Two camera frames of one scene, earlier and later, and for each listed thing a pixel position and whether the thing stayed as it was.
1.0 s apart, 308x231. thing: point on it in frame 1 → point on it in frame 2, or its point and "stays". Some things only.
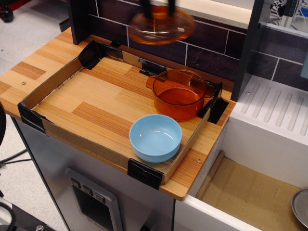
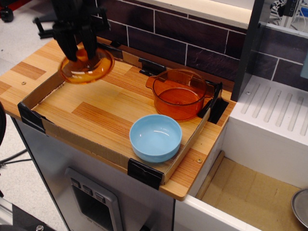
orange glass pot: [179, 94] stays
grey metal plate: [299, 206] stays
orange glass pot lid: [161, 29] → [85, 70]
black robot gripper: [146, 7] → [75, 16]
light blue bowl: [155, 138] stays
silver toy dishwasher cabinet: [91, 194] stays
